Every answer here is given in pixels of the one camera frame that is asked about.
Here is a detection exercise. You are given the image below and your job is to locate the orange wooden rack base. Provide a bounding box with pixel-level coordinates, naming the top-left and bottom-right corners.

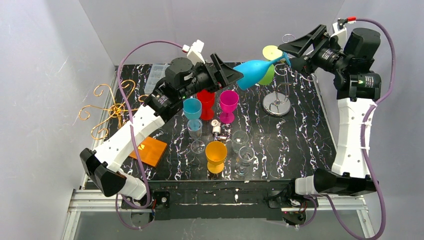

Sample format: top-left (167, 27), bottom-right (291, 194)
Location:
top-left (137, 136), bottom-right (168, 168)

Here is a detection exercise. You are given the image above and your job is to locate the silver wire glass rack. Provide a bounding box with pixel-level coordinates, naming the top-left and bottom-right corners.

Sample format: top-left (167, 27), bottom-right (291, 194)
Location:
top-left (269, 33), bottom-right (314, 110)

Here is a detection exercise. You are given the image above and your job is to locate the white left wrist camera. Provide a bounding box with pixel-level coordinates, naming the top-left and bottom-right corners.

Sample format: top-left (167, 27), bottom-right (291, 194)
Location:
top-left (182, 39), bottom-right (206, 65)

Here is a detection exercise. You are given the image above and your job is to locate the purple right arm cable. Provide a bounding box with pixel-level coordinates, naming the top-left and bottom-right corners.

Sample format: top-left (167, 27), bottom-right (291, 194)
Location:
top-left (322, 18), bottom-right (397, 240)

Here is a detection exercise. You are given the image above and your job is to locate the clear wine glass gold rack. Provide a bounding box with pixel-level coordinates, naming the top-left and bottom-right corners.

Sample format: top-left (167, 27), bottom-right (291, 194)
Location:
top-left (187, 119), bottom-right (206, 154)

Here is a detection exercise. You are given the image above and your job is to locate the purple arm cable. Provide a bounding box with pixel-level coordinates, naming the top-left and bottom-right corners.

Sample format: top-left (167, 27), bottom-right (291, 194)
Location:
top-left (114, 40), bottom-right (185, 231)
top-left (322, 18), bottom-right (397, 240)

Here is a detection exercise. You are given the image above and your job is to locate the orange yellow wine glass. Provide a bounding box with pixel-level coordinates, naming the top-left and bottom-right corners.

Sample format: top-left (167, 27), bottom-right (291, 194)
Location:
top-left (205, 141), bottom-right (228, 174)

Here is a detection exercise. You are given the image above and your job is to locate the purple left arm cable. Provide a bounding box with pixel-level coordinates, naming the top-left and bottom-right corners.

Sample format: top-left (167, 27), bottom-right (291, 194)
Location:
top-left (114, 40), bottom-right (185, 231)

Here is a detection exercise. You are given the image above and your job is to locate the green wine glass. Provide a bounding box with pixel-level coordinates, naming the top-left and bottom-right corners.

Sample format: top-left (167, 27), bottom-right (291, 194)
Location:
top-left (258, 45), bottom-right (283, 86)

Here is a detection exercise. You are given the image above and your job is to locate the clear wine glass silver rack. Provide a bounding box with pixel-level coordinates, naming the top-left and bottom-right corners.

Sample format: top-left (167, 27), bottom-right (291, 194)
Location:
top-left (235, 146), bottom-right (255, 176)

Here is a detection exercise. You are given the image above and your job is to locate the light blue wine glass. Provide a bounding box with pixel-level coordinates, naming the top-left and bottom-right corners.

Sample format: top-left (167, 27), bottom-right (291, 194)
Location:
top-left (183, 98), bottom-right (202, 131)

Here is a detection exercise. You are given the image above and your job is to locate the red wine glass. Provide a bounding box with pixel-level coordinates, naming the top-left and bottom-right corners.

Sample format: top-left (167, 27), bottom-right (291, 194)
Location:
top-left (196, 89), bottom-right (215, 121)

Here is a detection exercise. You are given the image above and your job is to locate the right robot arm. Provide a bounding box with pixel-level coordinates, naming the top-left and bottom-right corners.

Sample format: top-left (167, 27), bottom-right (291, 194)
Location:
top-left (278, 24), bottom-right (382, 196)

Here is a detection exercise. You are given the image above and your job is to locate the gold wire glass rack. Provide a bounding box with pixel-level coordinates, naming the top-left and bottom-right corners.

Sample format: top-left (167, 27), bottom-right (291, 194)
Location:
top-left (78, 83), bottom-right (129, 141)

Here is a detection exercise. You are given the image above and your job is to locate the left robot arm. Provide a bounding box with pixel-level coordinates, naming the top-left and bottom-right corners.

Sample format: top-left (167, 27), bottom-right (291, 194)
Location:
top-left (79, 53), bottom-right (244, 200)

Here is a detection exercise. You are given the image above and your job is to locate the aluminium front rail frame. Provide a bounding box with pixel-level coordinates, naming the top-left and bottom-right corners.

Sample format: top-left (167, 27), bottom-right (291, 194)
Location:
top-left (61, 180), bottom-right (379, 240)

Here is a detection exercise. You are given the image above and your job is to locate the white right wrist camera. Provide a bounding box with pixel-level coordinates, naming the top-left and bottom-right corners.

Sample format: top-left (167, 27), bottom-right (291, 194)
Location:
top-left (331, 16), bottom-right (357, 45)

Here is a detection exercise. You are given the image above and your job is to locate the clear plastic screw box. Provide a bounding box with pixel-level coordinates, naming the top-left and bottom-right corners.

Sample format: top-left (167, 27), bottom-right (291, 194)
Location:
top-left (144, 64), bottom-right (169, 95)

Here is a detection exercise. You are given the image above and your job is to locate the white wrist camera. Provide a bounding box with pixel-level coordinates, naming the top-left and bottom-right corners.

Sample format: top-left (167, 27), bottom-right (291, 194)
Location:
top-left (331, 16), bottom-right (357, 45)
top-left (182, 39), bottom-right (206, 65)

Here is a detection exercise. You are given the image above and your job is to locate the pink wine glass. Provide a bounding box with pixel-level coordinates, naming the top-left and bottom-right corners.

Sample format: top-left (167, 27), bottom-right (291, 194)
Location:
top-left (219, 90), bottom-right (239, 124)

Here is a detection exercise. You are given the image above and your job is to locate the blue wine glass silver rack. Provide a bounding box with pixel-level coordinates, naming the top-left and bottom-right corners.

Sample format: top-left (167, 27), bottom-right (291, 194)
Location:
top-left (234, 52), bottom-right (291, 91)

